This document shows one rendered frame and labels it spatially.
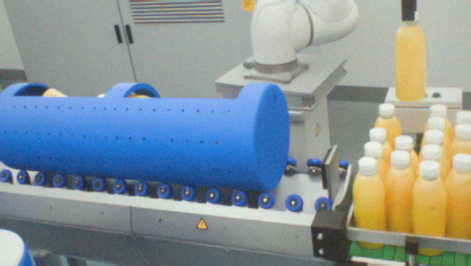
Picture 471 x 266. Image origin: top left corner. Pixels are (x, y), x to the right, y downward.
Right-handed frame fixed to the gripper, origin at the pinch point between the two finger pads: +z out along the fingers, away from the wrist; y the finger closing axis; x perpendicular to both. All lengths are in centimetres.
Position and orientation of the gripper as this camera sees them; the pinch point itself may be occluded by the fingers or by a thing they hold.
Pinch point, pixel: (409, 3)
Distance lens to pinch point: 136.1
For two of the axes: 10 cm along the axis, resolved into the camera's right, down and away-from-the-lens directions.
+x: 9.2, 0.4, -4.0
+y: -3.7, 4.4, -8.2
